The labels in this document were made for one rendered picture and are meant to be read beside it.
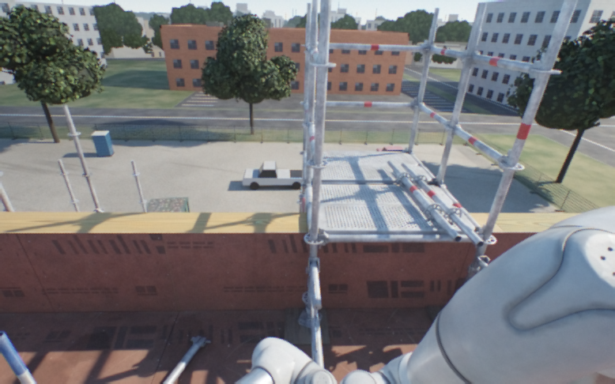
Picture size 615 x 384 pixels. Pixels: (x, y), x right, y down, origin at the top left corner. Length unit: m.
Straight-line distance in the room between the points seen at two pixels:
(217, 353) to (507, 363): 2.12
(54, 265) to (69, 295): 0.28
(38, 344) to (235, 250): 1.42
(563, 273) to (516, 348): 0.07
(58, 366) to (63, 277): 0.54
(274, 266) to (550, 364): 2.01
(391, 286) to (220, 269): 1.23
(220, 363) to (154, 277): 0.73
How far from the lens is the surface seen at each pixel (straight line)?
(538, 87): 1.99
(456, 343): 0.38
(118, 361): 2.53
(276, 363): 1.15
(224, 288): 2.42
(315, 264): 2.01
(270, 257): 2.20
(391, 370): 0.86
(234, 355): 2.33
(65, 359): 2.70
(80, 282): 2.74
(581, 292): 0.31
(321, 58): 1.57
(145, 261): 2.41
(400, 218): 2.22
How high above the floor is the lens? 1.90
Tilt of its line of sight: 28 degrees down
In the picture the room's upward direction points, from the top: 2 degrees clockwise
